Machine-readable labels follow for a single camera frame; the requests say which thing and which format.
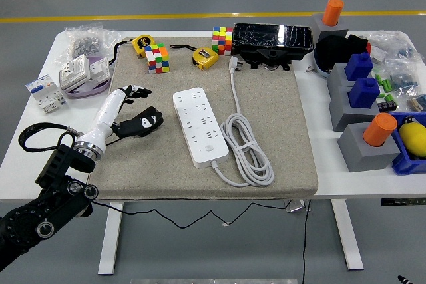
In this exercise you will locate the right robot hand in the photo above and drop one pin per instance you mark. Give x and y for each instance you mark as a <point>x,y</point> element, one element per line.
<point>405,280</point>

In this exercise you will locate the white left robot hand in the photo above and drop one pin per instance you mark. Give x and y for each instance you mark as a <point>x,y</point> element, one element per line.
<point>106,111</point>

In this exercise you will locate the white power strip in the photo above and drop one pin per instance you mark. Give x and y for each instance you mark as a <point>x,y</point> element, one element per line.
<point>199,124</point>

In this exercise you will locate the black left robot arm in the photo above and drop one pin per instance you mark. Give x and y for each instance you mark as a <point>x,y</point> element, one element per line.
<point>56,204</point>

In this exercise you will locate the white blue circuit breaker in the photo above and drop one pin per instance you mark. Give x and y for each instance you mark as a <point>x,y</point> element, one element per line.
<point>46,96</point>

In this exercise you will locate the clear bag of metal nuts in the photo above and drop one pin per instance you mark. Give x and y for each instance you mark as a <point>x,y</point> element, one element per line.
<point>85,44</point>

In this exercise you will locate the white table leg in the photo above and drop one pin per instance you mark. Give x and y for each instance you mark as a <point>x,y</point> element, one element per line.
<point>111,247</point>
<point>347,237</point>

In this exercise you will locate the multicolour puzzle cube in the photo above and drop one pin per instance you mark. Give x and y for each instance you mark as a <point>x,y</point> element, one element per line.
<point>222,41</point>
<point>158,59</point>

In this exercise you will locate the yellow tape measure round emblem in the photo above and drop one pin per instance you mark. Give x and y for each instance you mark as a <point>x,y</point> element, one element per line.
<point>143,43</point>

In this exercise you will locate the black table control panel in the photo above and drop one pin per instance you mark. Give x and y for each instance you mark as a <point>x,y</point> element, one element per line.
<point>399,201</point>

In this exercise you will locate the yellow tape measure black clip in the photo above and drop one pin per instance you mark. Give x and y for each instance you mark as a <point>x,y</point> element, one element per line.
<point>204,58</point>

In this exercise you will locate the blue plastic bin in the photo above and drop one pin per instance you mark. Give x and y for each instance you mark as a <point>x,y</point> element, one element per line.
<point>407,166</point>

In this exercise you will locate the grey holder block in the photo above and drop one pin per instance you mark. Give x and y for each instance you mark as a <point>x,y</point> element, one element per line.
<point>317,28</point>
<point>336,78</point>
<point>342,114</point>
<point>356,154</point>

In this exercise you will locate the yellow toy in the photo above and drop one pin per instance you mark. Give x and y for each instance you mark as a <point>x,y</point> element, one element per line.
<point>414,137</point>

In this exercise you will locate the orange cylinder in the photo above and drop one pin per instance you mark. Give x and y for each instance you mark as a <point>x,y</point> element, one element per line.
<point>333,13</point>
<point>379,129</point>

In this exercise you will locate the black capacitor bundle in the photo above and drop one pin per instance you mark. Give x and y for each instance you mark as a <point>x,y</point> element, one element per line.
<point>387,104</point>

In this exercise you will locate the grey-brown mat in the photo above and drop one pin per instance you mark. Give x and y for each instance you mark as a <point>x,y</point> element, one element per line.
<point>283,131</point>

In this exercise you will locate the clear bag of small boards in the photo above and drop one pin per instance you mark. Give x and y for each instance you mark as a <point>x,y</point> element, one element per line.
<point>419,102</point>

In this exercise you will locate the blue square block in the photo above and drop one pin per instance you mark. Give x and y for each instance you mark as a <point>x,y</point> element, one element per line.
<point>364,94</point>
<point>359,66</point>

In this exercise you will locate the small green cylinder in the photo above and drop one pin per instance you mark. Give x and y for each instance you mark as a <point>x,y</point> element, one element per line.
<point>390,85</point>
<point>377,79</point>
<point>384,85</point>

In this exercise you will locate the clear bag of blue parts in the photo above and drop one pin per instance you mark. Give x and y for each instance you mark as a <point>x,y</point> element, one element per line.
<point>404,79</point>

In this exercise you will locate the small metal screw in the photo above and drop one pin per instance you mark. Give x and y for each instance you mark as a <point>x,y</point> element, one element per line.
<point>310,70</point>

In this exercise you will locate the white blue-rimmed bowl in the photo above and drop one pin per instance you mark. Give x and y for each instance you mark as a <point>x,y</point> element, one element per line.
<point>321,71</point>

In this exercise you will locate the clear bag of components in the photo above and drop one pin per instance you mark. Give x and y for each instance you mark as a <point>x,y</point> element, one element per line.
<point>399,48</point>

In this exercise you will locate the black cloth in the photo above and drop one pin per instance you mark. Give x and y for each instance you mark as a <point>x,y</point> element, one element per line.
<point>333,51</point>

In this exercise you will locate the silver bracket under table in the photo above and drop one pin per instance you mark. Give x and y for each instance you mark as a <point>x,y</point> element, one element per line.
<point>294,207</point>

